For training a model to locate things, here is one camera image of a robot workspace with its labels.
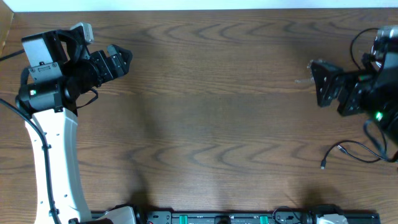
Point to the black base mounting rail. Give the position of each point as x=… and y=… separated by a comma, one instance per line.
x=283, y=214

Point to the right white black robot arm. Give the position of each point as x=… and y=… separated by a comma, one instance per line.
x=371, y=89

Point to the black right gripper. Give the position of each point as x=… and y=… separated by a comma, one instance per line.
x=359, y=83

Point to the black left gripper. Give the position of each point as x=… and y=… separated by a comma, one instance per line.
x=104, y=66

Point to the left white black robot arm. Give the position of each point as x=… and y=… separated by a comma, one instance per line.
x=61, y=69

